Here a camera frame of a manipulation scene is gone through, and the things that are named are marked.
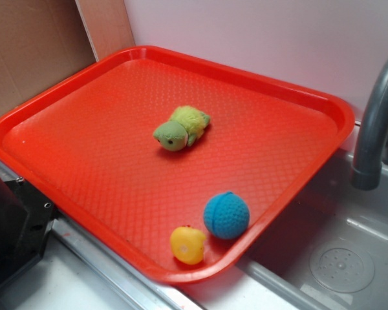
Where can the blue textured ball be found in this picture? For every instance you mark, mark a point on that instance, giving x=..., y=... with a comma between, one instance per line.
x=226, y=216

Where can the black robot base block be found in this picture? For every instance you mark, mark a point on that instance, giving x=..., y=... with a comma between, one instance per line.
x=26, y=216

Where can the red plastic tray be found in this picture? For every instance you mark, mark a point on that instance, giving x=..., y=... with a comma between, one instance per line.
x=88, y=145

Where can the green plush turtle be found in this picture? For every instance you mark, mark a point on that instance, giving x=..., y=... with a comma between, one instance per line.
x=184, y=127

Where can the yellow rubber duck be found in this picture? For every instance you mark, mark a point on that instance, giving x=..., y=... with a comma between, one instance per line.
x=187, y=245

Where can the grey plastic sink basin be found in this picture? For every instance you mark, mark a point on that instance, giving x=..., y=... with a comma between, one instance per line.
x=328, y=249

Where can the grey toy faucet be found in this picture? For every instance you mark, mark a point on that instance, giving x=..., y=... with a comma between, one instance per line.
x=371, y=150

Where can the brown cardboard panel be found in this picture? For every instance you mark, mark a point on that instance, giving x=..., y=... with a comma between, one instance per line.
x=44, y=42

